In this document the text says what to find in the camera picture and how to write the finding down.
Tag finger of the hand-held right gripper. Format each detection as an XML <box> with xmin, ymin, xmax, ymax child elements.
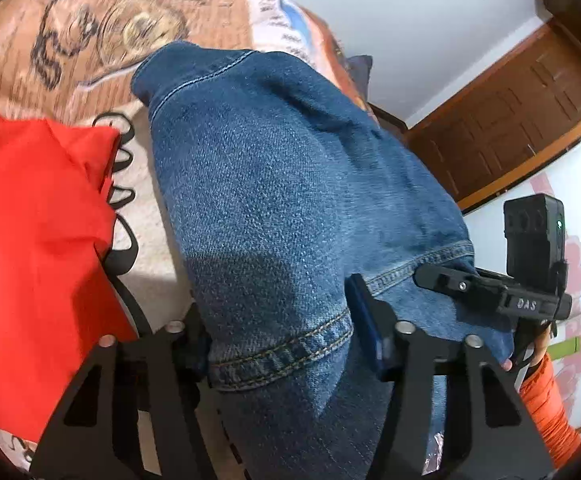
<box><xmin>414</xmin><ymin>263</ymin><xmax>502</xmax><ymax>312</ymax></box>

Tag printed blanket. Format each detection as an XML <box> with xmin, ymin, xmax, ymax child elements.
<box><xmin>0</xmin><ymin>0</ymin><xmax>387</xmax><ymax>480</ymax></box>

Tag person's right hand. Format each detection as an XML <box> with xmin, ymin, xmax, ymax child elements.
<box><xmin>500</xmin><ymin>332</ymin><xmax>552</xmax><ymax>373</ymax></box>

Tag person's right forearm orange sleeve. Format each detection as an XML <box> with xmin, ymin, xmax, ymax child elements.
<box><xmin>517</xmin><ymin>352</ymin><xmax>581</xmax><ymax>469</ymax></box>

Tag blue denim jeans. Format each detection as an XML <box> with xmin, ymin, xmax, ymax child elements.
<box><xmin>131</xmin><ymin>41</ymin><xmax>517</xmax><ymax>480</ymax></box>

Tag red cloth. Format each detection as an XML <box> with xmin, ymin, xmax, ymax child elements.
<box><xmin>0</xmin><ymin>107</ymin><xmax>139</xmax><ymax>444</ymax></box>

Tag wooden door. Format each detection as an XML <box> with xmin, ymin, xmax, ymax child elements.
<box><xmin>404</xmin><ymin>24</ymin><xmax>581</xmax><ymax>212</ymax></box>

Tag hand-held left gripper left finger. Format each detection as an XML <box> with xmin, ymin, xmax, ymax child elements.
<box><xmin>28</xmin><ymin>310</ymin><xmax>217</xmax><ymax>480</ymax></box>

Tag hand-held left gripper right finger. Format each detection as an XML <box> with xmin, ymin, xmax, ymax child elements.
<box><xmin>345</xmin><ymin>272</ymin><xmax>557</xmax><ymax>480</ymax></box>

